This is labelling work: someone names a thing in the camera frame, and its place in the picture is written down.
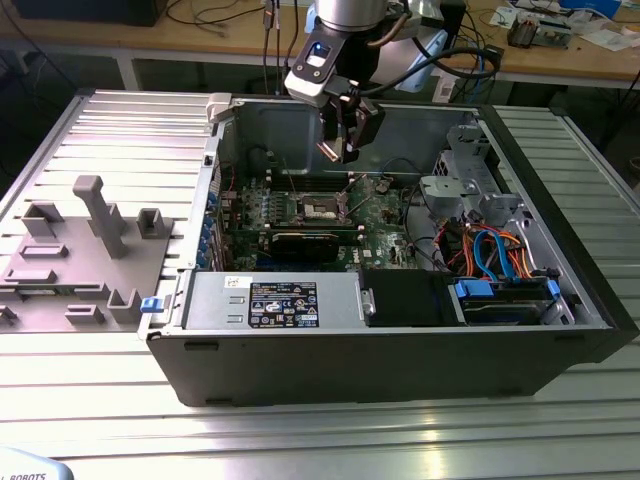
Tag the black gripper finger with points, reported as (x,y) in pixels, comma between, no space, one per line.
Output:
(331,125)
(367,122)

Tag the silver CPU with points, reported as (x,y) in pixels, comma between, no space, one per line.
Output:
(330,150)

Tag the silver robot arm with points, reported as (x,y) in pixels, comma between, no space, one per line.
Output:
(350,12)

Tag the thin metal locking lever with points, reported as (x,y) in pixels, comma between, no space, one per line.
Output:
(291,175)

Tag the CPU socket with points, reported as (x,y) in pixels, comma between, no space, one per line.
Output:
(320,207)

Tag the white labelled adapter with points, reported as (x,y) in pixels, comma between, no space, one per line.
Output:
(444,90)

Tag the green motherboard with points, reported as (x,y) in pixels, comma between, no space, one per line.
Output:
(382,220)

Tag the grey metal drive cage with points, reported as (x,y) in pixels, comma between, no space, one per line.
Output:
(440,192)

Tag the black graphics card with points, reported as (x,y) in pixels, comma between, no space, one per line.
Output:
(300,247)

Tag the wooden desk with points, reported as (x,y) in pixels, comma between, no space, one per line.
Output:
(200,37)

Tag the loose cooler with fins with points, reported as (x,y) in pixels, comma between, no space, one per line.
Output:
(522,32)

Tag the black drive bay box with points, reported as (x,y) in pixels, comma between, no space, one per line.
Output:
(405,300)

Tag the hard disk in blue carrier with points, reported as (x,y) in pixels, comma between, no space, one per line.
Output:
(472,290)

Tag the grey power supply unit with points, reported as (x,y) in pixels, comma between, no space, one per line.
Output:
(210,300)

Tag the blue box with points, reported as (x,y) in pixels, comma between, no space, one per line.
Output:
(590,6)

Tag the black open PC case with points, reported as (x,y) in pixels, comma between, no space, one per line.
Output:
(350,370)

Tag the white papers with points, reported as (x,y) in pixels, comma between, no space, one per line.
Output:
(610,40)

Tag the blue plastic case latch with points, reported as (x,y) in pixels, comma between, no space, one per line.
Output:
(152,305)

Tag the black box on desk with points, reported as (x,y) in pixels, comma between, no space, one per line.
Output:
(90,10)

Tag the grey plastic parts rack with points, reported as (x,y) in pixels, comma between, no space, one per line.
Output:
(75,280)

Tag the pale blue teach pendant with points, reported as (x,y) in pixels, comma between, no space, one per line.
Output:
(25,465)

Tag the white wrist camera on bracket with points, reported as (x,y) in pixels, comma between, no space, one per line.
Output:
(305,90)

